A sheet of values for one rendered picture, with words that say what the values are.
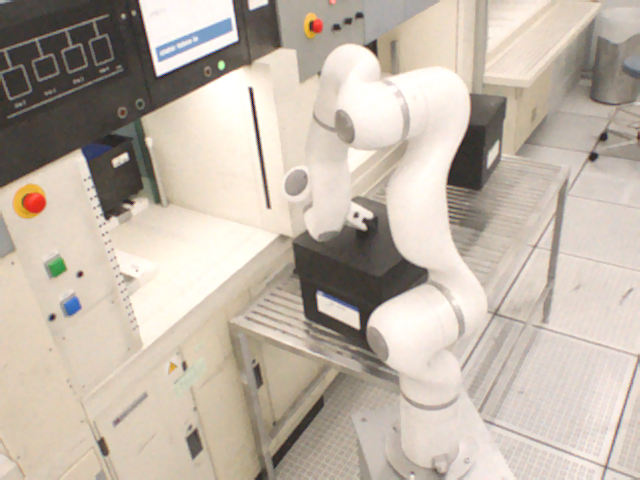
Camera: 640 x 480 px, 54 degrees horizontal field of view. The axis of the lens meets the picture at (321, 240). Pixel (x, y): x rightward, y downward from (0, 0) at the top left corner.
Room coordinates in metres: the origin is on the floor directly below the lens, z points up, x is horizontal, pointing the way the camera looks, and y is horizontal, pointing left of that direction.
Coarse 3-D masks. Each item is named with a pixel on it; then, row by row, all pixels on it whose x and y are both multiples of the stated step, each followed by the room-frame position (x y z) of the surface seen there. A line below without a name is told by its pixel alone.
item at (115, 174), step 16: (112, 144) 1.95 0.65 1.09; (128, 144) 1.88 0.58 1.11; (96, 160) 1.78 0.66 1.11; (112, 160) 1.82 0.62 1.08; (128, 160) 1.87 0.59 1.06; (96, 176) 1.76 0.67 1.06; (112, 176) 1.81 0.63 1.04; (128, 176) 1.86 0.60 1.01; (96, 192) 1.75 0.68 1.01; (112, 192) 1.80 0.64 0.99; (128, 192) 1.84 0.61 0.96
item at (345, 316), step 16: (304, 288) 1.34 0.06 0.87; (320, 288) 1.30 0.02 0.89; (304, 304) 1.35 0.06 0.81; (320, 304) 1.31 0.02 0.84; (336, 304) 1.27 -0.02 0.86; (352, 304) 1.23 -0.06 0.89; (320, 320) 1.31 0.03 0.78; (336, 320) 1.27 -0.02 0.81; (352, 320) 1.23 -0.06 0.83; (368, 320) 1.20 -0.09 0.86; (352, 336) 1.24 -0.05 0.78
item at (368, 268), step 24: (384, 216) 1.43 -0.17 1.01; (312, 240) 1.35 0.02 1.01; (336, 240) 1.34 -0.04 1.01; (360, 240) 1.33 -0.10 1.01; (384, 240) 1.31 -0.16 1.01; (312, 264) 1.31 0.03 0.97; (336, 264) 1.25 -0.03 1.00; (360, 264) 1.22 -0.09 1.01; (384, 264) 1.21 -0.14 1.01; (408, 264) 1.25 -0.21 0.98; (336, 288) 1.26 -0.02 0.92; (360, 288) 1.20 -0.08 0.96; (384, 288) 1.18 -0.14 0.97; (408, 288) 1.24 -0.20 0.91
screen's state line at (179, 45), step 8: (216, 24) 1.53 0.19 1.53; (224, 24) 1.56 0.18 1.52; (200, 32) 1.49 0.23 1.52; (208, 32) 1.51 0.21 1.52; (216, 32) 1.53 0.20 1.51; (224, 32) 1.55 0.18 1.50; (176, 40) 1.42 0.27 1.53; (184, 40) 1.44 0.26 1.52; (192, 40) 1.46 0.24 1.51; (200, 40) 1.48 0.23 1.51; (208, 40) 1.50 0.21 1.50; (160, 48) 1.38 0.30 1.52; (168, 48) 1.40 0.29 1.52; (176, 48) 1.42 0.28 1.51; (184, 48) 1.44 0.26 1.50; (192, 48) 1.46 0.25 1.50; (160, 56) 1.38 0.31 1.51; (168, 56) 1.40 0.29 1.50
